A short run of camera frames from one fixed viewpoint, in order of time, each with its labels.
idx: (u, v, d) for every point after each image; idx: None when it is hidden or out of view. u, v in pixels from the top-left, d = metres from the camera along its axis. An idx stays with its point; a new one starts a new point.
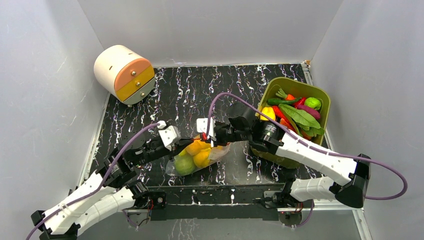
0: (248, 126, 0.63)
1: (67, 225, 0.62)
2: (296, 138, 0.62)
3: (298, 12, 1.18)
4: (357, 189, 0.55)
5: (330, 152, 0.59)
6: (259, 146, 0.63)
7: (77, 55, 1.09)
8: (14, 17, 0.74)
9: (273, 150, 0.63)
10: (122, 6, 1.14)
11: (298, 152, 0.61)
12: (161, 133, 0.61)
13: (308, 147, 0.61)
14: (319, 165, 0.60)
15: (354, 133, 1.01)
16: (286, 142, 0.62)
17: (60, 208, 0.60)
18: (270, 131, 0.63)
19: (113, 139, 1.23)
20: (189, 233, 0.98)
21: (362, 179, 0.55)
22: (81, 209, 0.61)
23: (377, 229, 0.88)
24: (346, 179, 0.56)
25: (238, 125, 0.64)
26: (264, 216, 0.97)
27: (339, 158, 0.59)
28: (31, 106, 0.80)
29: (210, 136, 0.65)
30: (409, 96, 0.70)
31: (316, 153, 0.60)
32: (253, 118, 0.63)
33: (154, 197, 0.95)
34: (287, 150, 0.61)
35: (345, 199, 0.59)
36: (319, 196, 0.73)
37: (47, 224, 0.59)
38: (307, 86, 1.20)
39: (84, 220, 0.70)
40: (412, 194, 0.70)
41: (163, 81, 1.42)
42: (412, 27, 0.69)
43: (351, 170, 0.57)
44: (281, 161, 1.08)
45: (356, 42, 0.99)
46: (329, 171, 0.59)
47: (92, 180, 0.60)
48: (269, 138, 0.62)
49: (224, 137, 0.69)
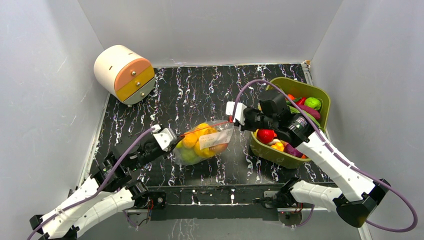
0: (277, 112, 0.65)
1: (65, 228, 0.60)
2: (323, 141, 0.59)
3: (298, 12, 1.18)
4: (364, 208, 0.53)
5: (352, 166, 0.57)
6: (283, 134, 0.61)
7: (77, 55, 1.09)
8: (15, 17, 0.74)
9: (294, 142, 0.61)
10: (122, 6, 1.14)
11: (321, 154, 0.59)
12: (156, 137, 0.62)
13: (332, 153, 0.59)
14: (334, 174, 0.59)
15: (354, 134, 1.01)
16: (312, 141, 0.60)
17: (56, 213, 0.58)
18: (300, 124, 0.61)
19: (113, 139, 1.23)
20: (189, 233, 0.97)
21: (374, 202, 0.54)
22: (77, 213, 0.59)
23: (377, 229, 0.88)
24: (357, 196, 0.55)
25: (267, 110, 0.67)
26: (263, 216, 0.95)
27: (359, 175, 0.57)
28: (32, 106, 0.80)
29: (236, 119, 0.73)
30: (409, 96, 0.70)
31: (338, 162, 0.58)
32: (283, 105, 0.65)
33: (154, 197, 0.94)
34: (311, 148, 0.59)
35: (346, 215, 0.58)
36: (320, 202, 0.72)
37: (44, 229, 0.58)
38: (307, 86, 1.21)
39: (83, 223, 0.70)
40: (413, 195, 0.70)
41: (163, 81, 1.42)
42: (413, 27, 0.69)
43: (365, 190, 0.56)
44: (281, 161, 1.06)
45: (356, 42, 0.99)
46: (342, 183, 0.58)
47: (86, 185, 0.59)
48: (296, 129, 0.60)
49: (252, 122, 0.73)
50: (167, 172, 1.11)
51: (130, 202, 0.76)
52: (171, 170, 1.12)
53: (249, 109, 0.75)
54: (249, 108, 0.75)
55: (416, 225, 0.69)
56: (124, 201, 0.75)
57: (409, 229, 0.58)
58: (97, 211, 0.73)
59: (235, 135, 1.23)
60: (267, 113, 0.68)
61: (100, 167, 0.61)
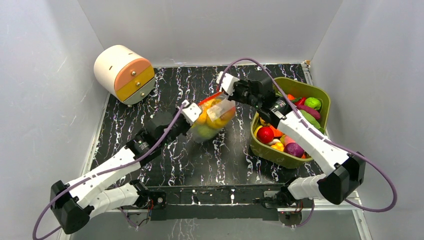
0: (263, 94, 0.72)
1: (89, 198, 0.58)
2: (299, 118, 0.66)
3: (298, 12, 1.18)
4: (335, 177, 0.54)
5: (325, 139, 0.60)
6: (264, 115, 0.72)
7: (77, 55, 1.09)
8: (15, 17, 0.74)
9: (273, 122, 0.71)
10: (122, 6, 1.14)
11: (297, 130, 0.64)
12: (186, 111, 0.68)
13: (307, 128, 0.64)
14: (310, 148, 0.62)
15: (354, 133, 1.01)
16: (288, 118, 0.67)
17: (89, 177, 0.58)
18: (279, 106, 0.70)
19: (113, 139, 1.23)
20: (189, 233, 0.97)
21: (346, 172, 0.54)
22: (108, 181, 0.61)
23: (378, 229, 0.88)
24: (330, 166, 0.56)
25: (254, 89, 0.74)
26: (263, 216, 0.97)
27: (333, 148, 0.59)
28: (31, 106, 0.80)
29: (224, 89, 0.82)
30: (409, 96, 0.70)
31: (313, 136, 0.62)
32: (269, 88, 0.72)
33: (154, 197, 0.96)
34: (288, 125, 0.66)
35: (325, 191, 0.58)
36: (311, 192, 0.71)
37: (72, 193, 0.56)
38: (307, 86, 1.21)
39: (98, 204, 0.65)
40: (413, 194, 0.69)
41: (163, 81, 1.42)
42: (413, 26, 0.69)
43: (338, 161, 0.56)
44: (282, 161, 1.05)
45: (356, 42, 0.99)
46: (318, 157, 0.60)
47: (122, 154, 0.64)
48: (275, 110, 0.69)
49: (240, 96, 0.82)
50: (167, 172, 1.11)
51: (135, 196, 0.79)
52: (171, 170, 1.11)
53: (238, 82, 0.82)
54: (239, 82, 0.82)
55: (416, 225, 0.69)
56: (132, 193, 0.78)
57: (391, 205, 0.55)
58: (108, 196, 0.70)
59: (235, 135, 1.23)
60: (254, 92, 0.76)
61: (134, 140, 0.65)
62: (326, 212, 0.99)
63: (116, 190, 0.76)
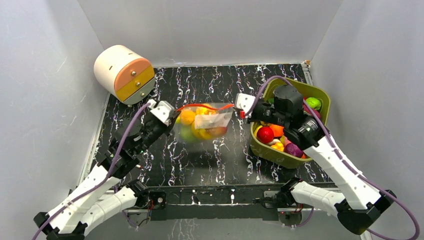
0: (291, 113, 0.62)
1: (74, 223, 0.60)
2: (333, 146, 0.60)
3: (298, 12, 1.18)
4: (370, 219, 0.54)
5: (360, 175, 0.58)
6: (292, 136, 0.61)
7: (77, 55, 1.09)
8: (14, 17, 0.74)
9: (302, 144, 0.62)
10: (122, 6, 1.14)
11: (329, 160, 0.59)
12: (155, 112, 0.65)
13: (341, 160, 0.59)
14: (341, 181, 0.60)
15: (354, 134, 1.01)
16: (321, 145, 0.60)
17: (65, 205, 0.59)
18: (310, 127, 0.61)
19: (113, 139, 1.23)
20: (189, 233, 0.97)
21: (378, 213, 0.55)
22: (87, 202, 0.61)
23: (377, 229, 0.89)
24: (362, 205, 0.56)
25: (281, 107, 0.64)
26: (263, 216, 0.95)
27: (365, 184, 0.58)
28: (32, 106, 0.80)
29: (248, 114, 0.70)
30: (409, 96, 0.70)
31: (346, 170, 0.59)
32: (299, 107, 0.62)
33: (154, 197, 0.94)
34: (320, 153, 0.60)
35: (350, 222, 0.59)
36: (321, 206, 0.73)
37: (52, 225, 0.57)
38: (307, 86, 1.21)
39: (90, 220, 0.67)
40: (413, 195, 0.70)
41: (163, 81, 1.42)
42: (413, 26, 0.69)
43: (371, 200, 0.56)
44: (282, 161, 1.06)
45: (356, 42, 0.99)
46: (347, 190, 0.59)
47: (94, 173, 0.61)
48: (305, 131, 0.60)
49: (260, 115, 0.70)
50: (167, 172, 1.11)
51: (132, 198, 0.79)
52: (171, 170, 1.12)
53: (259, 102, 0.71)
54: (262, 101, 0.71)
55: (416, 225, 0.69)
56: (128, 197, 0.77)
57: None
58: (103, 207, 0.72)
59: (235, 135, 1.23)
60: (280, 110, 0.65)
61: (107, 154, 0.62)
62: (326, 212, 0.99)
63: (112, 197, 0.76)
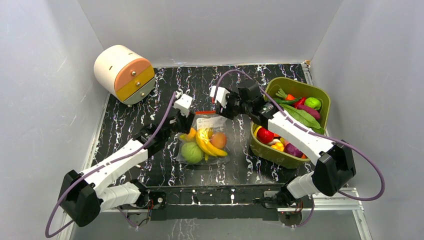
0: (251, 99, 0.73)
1: (103, 186, 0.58)
2: (284, 116, 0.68)
3: (298, 12, 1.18)
4: (323, 165, 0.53)
5: (310, 131, 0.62)
6: (255, 118, 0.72)
7: (77, 55, 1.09)
8: (14, 18, 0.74)
9: (265, 124, 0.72)
10: (122, 6, 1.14)
11: (283, 127, 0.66)
12: (179, 101, 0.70)
13: (293, 124, 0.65)
14: (297, 142, 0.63)
15: (353, 133, 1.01)
16: (275, 118, 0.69)
17: (103, 165, 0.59)
18: (268, 108, 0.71)
19: (113, 139, 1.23)
20: (189, 234, 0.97)
21: (332, 159, 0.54)
22: (121, 169, 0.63)
23: (378, 229, 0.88)
24: (316, 155, 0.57)
25: (244, 96, 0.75)
26: (263, 216, 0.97)
27: (318, 138, 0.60)
28: (31, 106, 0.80)
29: (218, 100, 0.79)
30: (409, 97, 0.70)
31: (298, 130, 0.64)
32: (257, 94, 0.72)
33: (154, 197, 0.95)
34: (274, 123, 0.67)
35: (317, 181, 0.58)
36: (312, 190, 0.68)
37: (88, 180, 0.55)
38: (307, 86, 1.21)
39: (106, 197, 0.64)
40: (413, 195, 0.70)
41: (163, 81, 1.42)
42: (413, 26, 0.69)
43: (323, 149, 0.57)
44: (282, 161, 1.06)
45: (356, 42, 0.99)
46: (305, 148, 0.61)
47: (131, 144, 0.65)
48: (263, 112, 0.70)
49: (232, 107, 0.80)
50: (167, 172, 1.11)
51: (136, 193, 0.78)
52: (171, 170, 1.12)
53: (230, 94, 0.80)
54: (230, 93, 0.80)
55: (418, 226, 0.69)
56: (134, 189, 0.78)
57: (381, 193, 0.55)
58: (114, 192, 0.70)
59: (235, 135, 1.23)
60: (245, 99, 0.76)
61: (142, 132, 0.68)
62: (326, 212, 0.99)
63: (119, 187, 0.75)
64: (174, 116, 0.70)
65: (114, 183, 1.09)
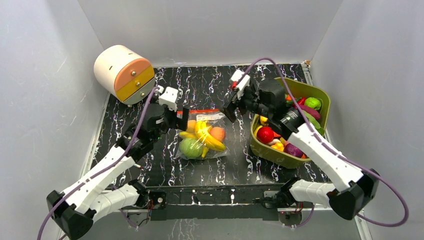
0: (274, 104, 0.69)
1: (88, 203, 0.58)
2: (312, 131, 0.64)
3: (298, 12, 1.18)
4: (351, 196, 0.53)
5: (339, 155, 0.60)
6: (275, 126, 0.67)
7: (77, 55, 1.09)
8: (14, 17, 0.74)
9: (286, 135, 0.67)
10: (122, 6, 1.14)
11: (309, 144, 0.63)
12: (165, 95, 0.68)
13: (320, 143, 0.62)
14: (324, 164, 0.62)
15: (354, 134, 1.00)
16: (300, 131, 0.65)
17: (84, 182, 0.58)
18: (291, 117, 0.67)
19: (113, 139, 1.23)
20: (189, 233, 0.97)
21: (361, 190, 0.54)
22: (104, 181, 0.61)
23: (378, 230, 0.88)
24: (345, 184, 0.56)
25: (266, 98, 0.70)
26: (264, 216, 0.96)
27: (346, 164, 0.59)
28: (31, 106, 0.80)
29: (238, 88, 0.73)
30: (409, 96, 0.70)
31: (326, 151, 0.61)
32: (282, 99, 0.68)
33: (154, 197, 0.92)
34: (300, 138, 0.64)
35: (337, 205, 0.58)
36: (318, 200, 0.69)
37: (69, 202, 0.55)
38: (308, 86, 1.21)
39: (99, 206, 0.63)
40: (413, 195, 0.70)
41: (163, 81, 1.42)
42: (413, 26, 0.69)
43: (353, 178, 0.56)
44: (282, 161, 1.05)
45: (356, 41, 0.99)
46: (331, 172, 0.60)
47: (112, 153, 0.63)
48: (287, 121, 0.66)
49: (247, 102, 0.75)
50: (167, 172, 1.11)
51: (135, 195, 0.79)
52: (171, 170, 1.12)
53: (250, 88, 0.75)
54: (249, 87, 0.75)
55: (418, 226, 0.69)
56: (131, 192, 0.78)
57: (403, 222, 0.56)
58: (109, 199, 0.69)
59: (235, 135, 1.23)
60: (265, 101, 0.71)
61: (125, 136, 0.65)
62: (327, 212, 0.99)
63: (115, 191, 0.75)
64: (161, 116, 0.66)
65: (114, 183, 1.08)
